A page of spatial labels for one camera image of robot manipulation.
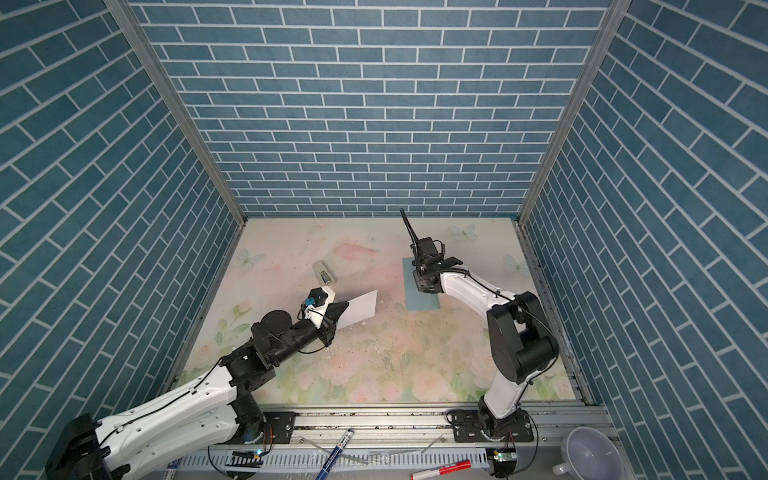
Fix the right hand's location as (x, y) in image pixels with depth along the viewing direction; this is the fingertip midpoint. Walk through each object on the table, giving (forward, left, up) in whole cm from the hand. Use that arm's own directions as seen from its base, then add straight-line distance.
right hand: (429, 272), depth 94 cm
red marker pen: (-50, -4, -8) cm, 50 cm away
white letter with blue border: (-19, +18, +8) cm, 28 cm away
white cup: (-44, -40, -9) cm, 60 cm away
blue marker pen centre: (-50, +21, -7) cm, 55 cm away
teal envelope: (-5, +4, -9) cm, 11 cm away
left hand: (-20, +21, +12) cm, 31 cm away
